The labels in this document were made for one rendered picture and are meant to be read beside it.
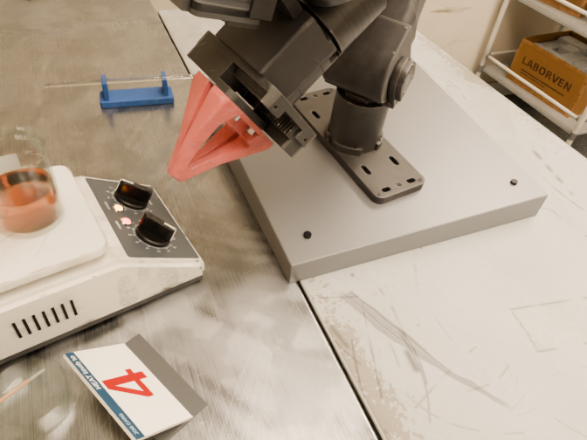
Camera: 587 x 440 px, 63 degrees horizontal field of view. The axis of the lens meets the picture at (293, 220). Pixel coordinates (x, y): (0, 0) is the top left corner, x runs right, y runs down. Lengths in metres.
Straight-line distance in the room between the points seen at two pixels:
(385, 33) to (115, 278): 0.33
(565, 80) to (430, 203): 1.97
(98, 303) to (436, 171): 0.39
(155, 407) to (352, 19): 0.32
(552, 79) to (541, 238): 1.93
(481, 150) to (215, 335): 0.40
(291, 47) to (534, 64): 2.28
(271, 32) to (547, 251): 0.40
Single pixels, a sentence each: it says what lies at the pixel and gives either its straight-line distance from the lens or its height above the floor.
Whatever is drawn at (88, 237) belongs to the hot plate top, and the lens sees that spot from 0.41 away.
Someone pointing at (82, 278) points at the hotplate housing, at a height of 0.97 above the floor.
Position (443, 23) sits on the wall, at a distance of 2.50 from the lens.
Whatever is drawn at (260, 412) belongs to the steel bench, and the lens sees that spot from 0.41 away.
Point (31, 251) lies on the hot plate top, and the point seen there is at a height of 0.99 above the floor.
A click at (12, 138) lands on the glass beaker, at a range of 0.42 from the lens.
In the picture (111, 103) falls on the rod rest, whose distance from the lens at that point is 0.73.
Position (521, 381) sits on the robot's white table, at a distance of 0.49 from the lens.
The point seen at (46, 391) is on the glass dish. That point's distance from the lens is 0.44.
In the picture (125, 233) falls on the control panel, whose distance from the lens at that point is 0.45.
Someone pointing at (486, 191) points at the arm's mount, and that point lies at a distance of 0.60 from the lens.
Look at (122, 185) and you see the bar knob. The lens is 0.49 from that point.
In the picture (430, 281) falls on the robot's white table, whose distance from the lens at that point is 0.52.
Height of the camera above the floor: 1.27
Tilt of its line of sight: 44 degrees down
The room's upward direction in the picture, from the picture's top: 7 degrees clockwise
